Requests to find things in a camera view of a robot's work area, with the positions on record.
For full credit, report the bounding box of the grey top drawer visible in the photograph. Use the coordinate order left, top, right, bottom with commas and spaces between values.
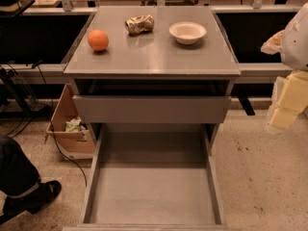
73, 95, 231, 124

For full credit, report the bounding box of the open grey middle drawer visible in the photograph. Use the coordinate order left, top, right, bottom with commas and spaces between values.
63, 125, 228, 231

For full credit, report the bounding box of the black floor cable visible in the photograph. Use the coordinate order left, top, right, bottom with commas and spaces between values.
30, 60, 89, 188

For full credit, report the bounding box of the crumpled green white wrapper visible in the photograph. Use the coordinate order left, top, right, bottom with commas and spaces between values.
64, 118, 85, 132

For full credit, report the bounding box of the black shoe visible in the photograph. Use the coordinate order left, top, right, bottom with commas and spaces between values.
3, 180, 62, 217

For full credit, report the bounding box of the crumpled gold chip bag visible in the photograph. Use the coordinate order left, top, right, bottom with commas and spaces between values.
125, 14, 154, 35

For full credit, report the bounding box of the grey drawer cabinet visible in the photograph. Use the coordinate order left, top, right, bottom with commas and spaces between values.
63, 5, 242, 152

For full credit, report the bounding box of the person's dark trouser leg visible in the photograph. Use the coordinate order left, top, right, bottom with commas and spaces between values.
0, 135, 40, 199

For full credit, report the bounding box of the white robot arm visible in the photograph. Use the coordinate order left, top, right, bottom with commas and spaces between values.
261, 4, 308, 134

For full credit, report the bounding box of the white paper bowl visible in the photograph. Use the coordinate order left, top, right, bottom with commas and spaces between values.
169, 22, 207, 45

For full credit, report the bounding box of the orange fruit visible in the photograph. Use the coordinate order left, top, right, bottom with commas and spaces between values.
88, 30, 109, 51

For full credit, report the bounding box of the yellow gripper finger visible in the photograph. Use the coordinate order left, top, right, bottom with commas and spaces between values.
261, 30, 284, 55
268, 71, 308, 130

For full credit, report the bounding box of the cardboard box on floor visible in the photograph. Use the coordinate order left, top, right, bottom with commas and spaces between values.
46, 84, 95, 160

